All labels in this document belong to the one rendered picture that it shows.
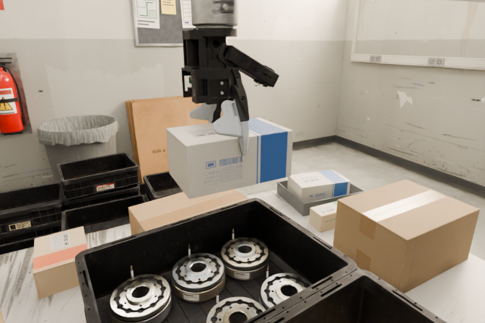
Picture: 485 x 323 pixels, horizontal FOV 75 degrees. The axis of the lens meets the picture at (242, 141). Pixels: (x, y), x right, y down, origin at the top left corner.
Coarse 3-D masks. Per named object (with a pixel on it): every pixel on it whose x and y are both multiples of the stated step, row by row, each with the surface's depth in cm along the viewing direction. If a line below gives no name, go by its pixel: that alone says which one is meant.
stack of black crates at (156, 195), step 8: (144, 176) 172; (152, 176) 174; (160, 176) 176; (168, 176) 178; (152, 184) 175; (160, 184) 177; (168, 184) 180; (176, 184) 182; (152, 192) 153; (160, 192) 177; (168, 192) 177; (176, 192) 177
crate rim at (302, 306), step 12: (348, 276) 50; (360, 276) 50; (372, 276) 50; (324, 288) 48; (336, 288) 48; (384, 288) 48; (312, 300) 46; (324, 300) 46; (408, 300) 46; (288, 312) 44; (300, 312) 44; (420, 312) 44
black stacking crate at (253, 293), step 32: (192, 224) 66; (224, 224) 71; (256, 224) 76; (96, 256) 57; (128, 256) 60; (160, 256) 64; (288, 256) 67; (320, 256) 59; (96, 288) 58; (224, 288) 61; (256, 288) 61; (192, 320) 54
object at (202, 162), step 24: (264, 120) 64; (168, 144) 58; (192, 144) 49; (216, 144) 50; (264, 144) 55; (288, 144) 57; (192, 168) 50; (216, 168) 52; (240, 168) 54; (264, 168) 56; (288, 168) 59; (192, 192) 51; (216, 192) 53
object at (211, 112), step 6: (198, 108) 59; (204, 108) 60; (210, 108) 60; (216, 108) 59; (192, 114) 60; (198, 114) 60; (204, 114) 61; (210, 114) 61; (216, 114) 61; (210, 120) 62
